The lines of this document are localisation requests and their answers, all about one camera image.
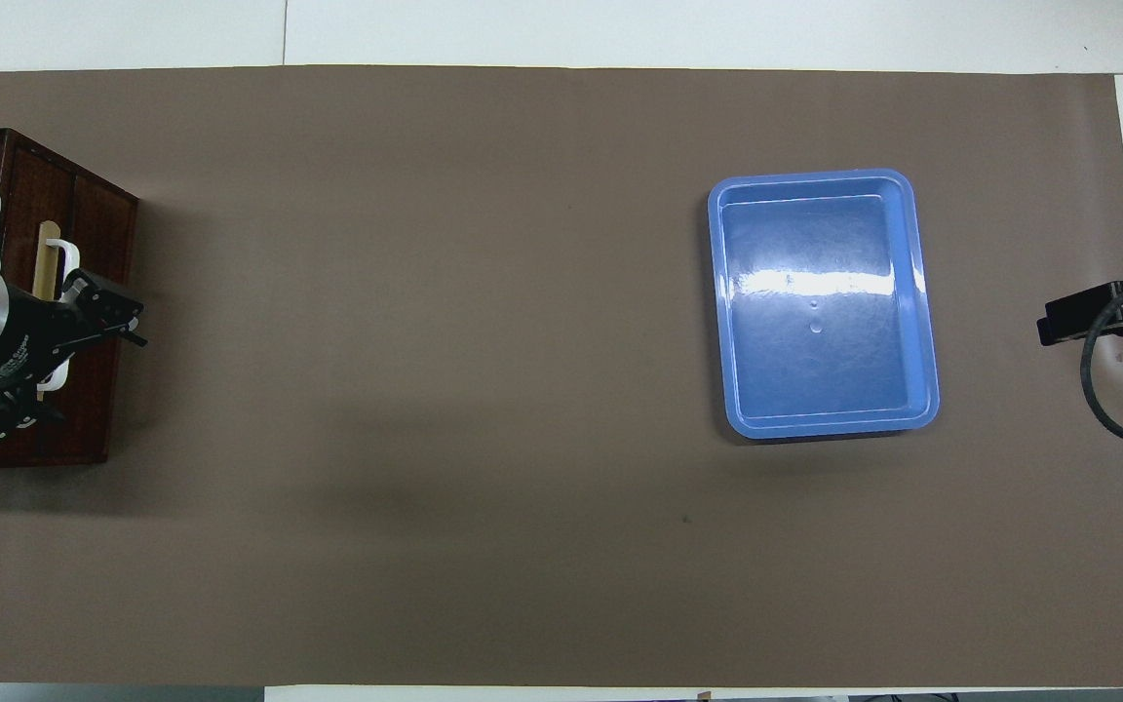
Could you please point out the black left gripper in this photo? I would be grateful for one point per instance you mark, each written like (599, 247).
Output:
(30, 341)

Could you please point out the blue plastic tray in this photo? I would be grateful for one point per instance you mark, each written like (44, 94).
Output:
(815, 390)

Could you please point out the brown table mat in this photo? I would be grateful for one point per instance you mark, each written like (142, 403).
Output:
(474, 390)

